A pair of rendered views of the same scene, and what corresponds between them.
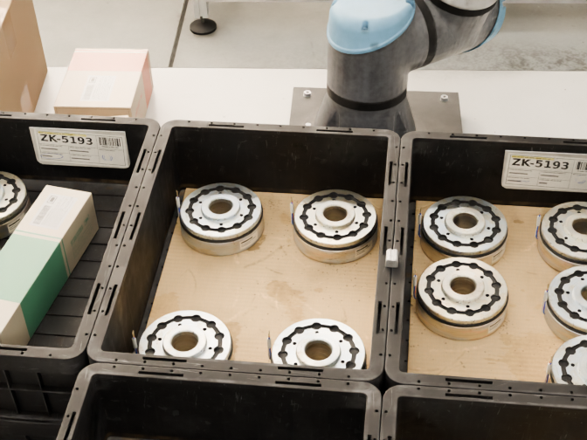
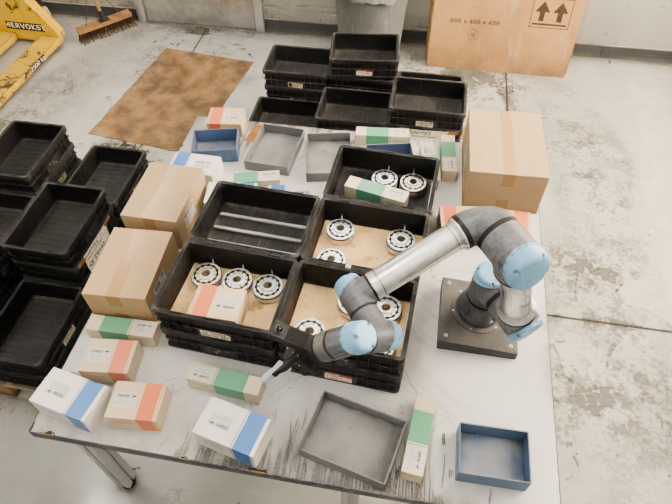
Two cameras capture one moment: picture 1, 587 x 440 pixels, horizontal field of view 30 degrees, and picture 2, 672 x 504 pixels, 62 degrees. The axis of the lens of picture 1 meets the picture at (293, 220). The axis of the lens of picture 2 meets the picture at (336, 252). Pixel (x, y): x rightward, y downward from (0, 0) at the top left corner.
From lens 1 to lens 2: 1.66 m
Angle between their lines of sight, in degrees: 62
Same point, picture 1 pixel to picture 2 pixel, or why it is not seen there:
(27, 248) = (379, 189)
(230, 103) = not seen: hidden behind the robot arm
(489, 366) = (325, 309)
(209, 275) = (377, 240)
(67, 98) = not seen: hidden behind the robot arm
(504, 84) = (539, 385)
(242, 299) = (365, 248)
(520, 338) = (335, 320)
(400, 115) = (471, 309)
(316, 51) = not seen: outside the picture
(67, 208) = (397, 197)
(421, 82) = (538, 348)
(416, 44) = (483, 296)
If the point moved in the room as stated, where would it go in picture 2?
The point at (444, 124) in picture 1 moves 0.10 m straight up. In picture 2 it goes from (489, 342) to (495, 326)
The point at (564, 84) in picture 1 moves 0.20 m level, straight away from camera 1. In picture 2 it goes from (541, 414) to (608, 438)
